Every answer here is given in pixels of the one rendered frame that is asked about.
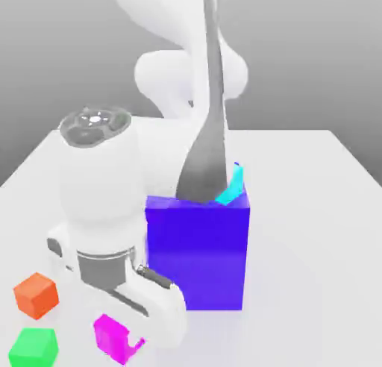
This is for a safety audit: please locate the small magenta cube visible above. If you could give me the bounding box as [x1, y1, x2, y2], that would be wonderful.
[93, 313, 146, 367]

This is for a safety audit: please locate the large blue box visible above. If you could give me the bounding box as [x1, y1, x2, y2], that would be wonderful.
[145, 189, 251, 312]

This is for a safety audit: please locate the small orange cube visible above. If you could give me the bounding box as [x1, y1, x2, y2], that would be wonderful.
[13, 272, 60, 321]

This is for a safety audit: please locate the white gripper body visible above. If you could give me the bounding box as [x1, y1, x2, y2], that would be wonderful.
[89, 275, 189, 350]

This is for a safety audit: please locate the small cyan cube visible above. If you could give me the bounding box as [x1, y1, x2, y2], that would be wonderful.
[214, 163, 246, 207]

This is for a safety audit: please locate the small green cube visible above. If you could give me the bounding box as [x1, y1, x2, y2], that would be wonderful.
[7, 327, 60, 367]

